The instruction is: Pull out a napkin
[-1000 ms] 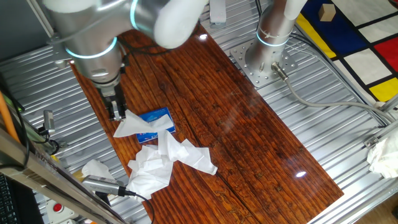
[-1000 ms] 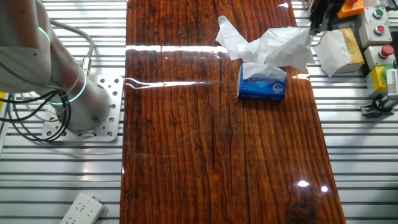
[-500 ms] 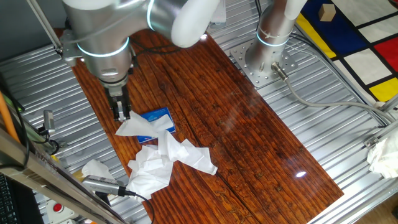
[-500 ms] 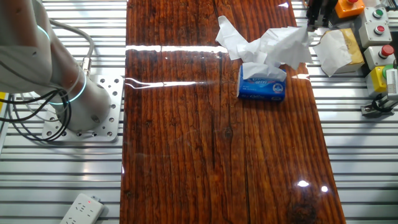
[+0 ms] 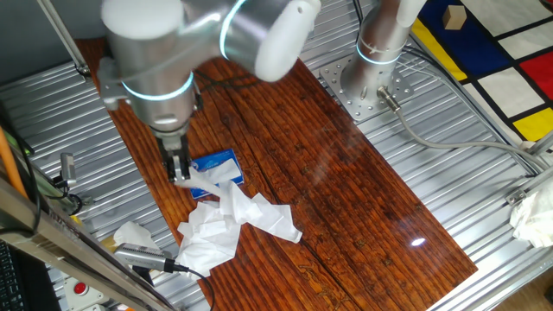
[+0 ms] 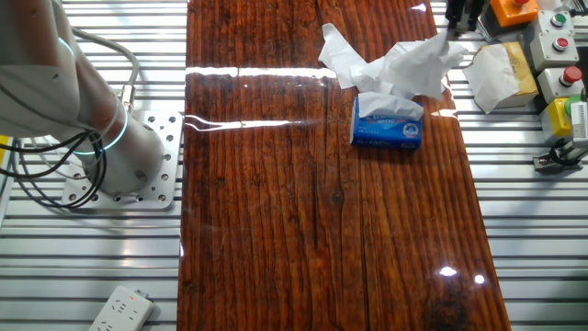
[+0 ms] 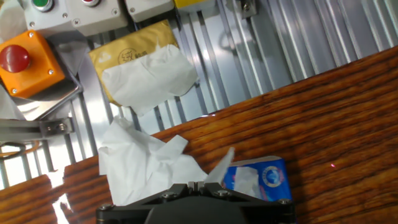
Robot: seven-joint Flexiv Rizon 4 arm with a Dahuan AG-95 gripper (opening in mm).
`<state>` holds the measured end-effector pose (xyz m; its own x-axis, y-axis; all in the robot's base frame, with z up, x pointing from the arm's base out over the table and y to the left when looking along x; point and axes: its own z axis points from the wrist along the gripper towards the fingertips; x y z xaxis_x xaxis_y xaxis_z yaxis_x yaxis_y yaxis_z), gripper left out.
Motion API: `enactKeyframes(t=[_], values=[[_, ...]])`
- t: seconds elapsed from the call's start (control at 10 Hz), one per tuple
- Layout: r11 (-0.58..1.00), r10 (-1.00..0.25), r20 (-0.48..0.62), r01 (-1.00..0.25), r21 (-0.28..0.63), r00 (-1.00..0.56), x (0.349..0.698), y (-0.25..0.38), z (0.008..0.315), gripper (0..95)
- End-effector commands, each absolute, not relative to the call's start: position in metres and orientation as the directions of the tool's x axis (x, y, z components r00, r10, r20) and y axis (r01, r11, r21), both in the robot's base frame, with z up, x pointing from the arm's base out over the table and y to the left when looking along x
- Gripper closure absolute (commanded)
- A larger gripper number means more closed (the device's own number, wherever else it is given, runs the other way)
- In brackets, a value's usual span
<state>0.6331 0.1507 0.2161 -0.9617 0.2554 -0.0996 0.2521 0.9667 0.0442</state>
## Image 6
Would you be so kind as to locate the metal camera bracket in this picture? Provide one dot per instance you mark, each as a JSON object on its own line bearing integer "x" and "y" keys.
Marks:
{"x": 546, "y": 163}

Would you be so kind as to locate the silver finned camera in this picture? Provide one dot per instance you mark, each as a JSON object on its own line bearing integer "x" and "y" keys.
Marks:
{"x": 580, "y": 124}

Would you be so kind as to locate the white power strip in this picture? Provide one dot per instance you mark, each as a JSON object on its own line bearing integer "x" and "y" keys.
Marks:
{"x": 121, "y": 310}

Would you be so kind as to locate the blue tissue pack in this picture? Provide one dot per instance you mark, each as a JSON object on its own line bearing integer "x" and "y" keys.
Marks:
{"x": 386, "y": 131}

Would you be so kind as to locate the orange button box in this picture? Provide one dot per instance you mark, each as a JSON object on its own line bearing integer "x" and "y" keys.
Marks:
{"x": 510, "y": 16}

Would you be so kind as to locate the grey box green red buttons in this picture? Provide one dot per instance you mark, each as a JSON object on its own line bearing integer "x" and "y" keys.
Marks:
{"x": 546, "y": 50}

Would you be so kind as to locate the white tissue sheet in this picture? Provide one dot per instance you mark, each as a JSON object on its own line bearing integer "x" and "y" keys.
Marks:
{"x": 491, "y": 78}

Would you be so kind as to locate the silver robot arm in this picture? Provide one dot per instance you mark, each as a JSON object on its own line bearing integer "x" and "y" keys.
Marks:
{"x": 46, "y": 92}

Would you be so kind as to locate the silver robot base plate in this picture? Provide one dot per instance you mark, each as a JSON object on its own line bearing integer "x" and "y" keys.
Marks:
{"x": 165, "y": 151}

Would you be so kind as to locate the white napkin sheet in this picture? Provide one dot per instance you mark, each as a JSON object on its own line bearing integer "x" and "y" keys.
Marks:
{"x": 390, "y": 106}

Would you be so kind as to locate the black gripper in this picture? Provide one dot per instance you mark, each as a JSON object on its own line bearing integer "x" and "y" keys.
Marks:
{"x": 468, "y": 5}

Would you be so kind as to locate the grey box red mushroom button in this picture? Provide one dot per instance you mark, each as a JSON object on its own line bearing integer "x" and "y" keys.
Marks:
{"x": 549, "y": 87}

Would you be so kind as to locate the yellow box green button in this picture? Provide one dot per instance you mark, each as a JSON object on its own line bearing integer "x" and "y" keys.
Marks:
{"x": 556, "y": 119}

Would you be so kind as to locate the brown wooden board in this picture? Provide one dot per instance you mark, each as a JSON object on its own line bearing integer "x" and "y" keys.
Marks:
{"x": 275, "y": 207}

